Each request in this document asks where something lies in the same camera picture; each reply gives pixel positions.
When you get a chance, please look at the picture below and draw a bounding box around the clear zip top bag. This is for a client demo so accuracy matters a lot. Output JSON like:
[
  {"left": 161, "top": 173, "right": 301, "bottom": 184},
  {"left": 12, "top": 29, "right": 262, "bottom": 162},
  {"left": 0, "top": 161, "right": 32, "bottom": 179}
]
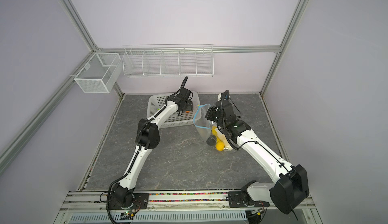
[{"left": 193, "top": 104, "right": 233, "bottom": 151}]

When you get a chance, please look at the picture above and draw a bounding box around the yellow toy lemon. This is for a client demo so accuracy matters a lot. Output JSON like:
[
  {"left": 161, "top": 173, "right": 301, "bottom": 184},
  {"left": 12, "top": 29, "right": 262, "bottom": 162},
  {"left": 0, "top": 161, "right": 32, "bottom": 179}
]
[{"left": 215, "top": 141, "right": 225, "bottom": 151}]

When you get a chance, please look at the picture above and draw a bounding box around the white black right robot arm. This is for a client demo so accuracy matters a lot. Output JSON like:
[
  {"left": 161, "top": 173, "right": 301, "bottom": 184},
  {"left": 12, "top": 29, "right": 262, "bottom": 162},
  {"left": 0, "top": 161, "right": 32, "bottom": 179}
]
[{"left": 206, "top": 93, "right": 309, "bottom": 215}]

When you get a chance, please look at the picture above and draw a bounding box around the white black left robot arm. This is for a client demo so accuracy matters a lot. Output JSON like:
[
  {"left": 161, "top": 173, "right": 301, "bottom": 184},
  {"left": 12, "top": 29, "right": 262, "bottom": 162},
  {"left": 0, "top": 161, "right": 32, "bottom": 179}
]
[{"left": 106, "top": 77, "right": 193, "bottom": 209}]

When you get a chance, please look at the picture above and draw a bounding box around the white perforated plastic basket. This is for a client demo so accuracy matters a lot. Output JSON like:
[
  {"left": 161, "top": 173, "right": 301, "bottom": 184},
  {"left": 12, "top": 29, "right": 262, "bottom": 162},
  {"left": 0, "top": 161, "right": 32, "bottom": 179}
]
[{"left": 147, "top": 91, "right": 200, "bottom": 129}]

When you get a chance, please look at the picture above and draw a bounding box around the white vent grille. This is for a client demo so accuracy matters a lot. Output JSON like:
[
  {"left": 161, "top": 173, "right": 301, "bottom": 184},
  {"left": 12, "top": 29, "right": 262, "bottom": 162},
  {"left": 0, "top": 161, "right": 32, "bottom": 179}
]
[{"left": 68, "top": 210, "right": 248, "bottom": 224}]

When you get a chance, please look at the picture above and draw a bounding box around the white wire wall shelf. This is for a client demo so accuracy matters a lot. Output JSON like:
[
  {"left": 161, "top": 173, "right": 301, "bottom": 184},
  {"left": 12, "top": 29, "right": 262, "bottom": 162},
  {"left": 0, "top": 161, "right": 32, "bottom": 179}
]
[{"left": 122, "top": 44, "right": 214, "bottom": 77}]

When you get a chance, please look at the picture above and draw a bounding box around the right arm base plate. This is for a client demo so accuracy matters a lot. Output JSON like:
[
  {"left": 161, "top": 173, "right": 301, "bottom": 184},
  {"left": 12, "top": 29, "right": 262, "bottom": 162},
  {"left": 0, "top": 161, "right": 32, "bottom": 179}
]
[{"left": 226, "top": 190, "right": 270, "bottom": 208}]

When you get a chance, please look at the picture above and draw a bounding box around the white mesh wall box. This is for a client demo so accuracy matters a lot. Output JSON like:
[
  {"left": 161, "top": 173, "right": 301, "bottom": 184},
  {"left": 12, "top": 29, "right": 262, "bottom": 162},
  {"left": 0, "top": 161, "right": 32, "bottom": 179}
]
[{"left": 74, "top": 52, "right": 123, "bottom": 94}]

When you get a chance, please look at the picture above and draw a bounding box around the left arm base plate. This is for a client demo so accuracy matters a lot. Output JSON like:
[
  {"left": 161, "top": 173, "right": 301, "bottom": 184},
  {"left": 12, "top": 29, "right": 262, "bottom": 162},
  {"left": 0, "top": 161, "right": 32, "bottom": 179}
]
[{"left": 108, "top": 193, "right": 149, "bottom": 210}]

